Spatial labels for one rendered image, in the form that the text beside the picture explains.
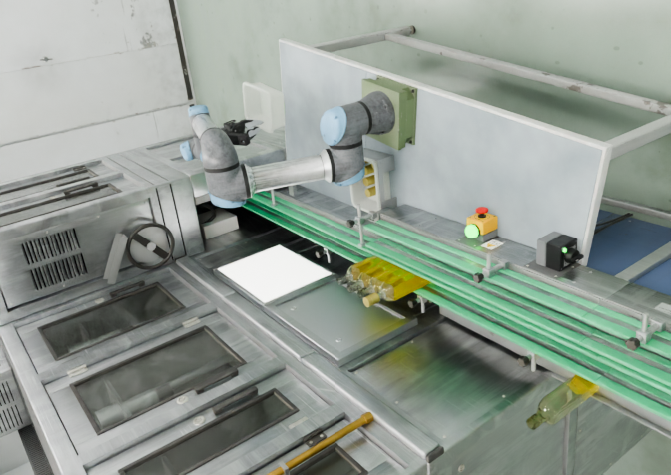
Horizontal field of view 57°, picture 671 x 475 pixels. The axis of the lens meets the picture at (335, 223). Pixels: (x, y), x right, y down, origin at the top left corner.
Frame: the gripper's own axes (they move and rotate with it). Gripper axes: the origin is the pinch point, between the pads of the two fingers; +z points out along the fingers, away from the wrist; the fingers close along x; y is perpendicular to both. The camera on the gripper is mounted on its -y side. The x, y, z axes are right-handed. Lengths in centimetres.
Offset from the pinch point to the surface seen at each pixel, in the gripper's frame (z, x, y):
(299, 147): 20.4, 20.9, 7.8
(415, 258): 3, 28, -88
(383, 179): 16, 13, -58
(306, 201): 7.9, 36.7, -11.6
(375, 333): -22, 43, -94
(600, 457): 27, 96, -149
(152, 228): -52, 35, 19
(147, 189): -48, 18, 22
